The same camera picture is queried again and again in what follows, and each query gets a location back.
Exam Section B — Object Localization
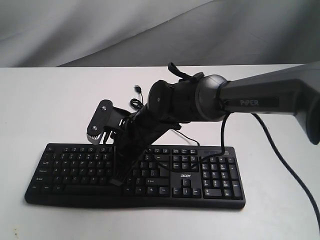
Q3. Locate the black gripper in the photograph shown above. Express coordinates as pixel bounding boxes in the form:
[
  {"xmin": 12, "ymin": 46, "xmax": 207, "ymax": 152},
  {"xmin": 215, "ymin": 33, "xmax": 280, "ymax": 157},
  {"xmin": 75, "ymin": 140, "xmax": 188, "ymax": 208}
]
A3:
[{"xmin": 108, "ymin": 106, "xmax": 181, "ymax": 186}]

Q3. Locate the black Acer keyboard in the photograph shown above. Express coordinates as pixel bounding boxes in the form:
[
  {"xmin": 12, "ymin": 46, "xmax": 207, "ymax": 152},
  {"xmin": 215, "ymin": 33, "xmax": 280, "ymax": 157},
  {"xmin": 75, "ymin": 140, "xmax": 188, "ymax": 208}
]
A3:
[{"xmin": 24, "ymin": 143, "xmax": 246, "ymax": 209}]

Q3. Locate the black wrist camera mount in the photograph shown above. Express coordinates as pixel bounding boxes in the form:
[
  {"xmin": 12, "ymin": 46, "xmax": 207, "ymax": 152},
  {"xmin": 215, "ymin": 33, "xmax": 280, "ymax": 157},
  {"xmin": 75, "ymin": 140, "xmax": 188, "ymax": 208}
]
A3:
[{"xmin": 86, "ymin": 99, "xmax": 131, "ymax": 145}]

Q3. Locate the black keyboard USB cable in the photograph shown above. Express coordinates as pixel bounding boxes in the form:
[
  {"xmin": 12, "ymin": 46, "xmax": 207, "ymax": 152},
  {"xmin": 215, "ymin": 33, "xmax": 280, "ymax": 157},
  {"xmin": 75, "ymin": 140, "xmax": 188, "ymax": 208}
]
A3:
[{"xmin": 129, "ymin": 84, "xmax": 201, "ymax": 147}]

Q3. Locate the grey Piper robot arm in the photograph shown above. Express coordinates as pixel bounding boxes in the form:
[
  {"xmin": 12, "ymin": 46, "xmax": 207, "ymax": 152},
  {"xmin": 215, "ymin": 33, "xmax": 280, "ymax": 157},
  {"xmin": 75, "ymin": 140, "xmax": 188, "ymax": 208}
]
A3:
[{"xmin": 110, "ymin": 62, "xmax": 320, "ymax": 186}]

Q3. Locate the grey backdrop cloth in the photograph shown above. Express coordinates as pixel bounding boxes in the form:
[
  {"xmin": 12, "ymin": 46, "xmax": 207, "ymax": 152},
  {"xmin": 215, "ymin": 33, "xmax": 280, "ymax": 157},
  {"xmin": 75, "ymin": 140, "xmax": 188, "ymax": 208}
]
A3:
[{"xmin": 0, "ymin": 0, "xmax": 320, "ymax": 67}]

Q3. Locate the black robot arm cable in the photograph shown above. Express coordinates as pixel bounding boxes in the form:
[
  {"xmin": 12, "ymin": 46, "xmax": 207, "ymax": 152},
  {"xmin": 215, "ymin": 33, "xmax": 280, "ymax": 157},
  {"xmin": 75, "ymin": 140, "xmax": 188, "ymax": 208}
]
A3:
[{"xmin": 159, "ymin": 109, "xmax": 320, "ymax": 240}]

